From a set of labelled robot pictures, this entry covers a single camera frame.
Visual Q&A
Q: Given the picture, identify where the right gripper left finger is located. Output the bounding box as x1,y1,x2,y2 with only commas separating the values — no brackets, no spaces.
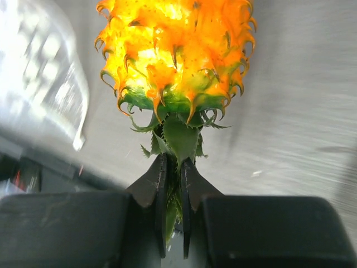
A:
1,155,167,267

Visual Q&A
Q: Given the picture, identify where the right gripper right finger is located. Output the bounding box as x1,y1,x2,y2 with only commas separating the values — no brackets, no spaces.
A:
180,159,356,267

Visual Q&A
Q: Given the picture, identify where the orange fake pineapple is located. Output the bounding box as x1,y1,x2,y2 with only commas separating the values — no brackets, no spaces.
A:
94,1,257,241

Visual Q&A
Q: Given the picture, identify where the polka dot zip top bag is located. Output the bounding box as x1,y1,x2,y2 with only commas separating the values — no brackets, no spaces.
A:
1,1,89,150

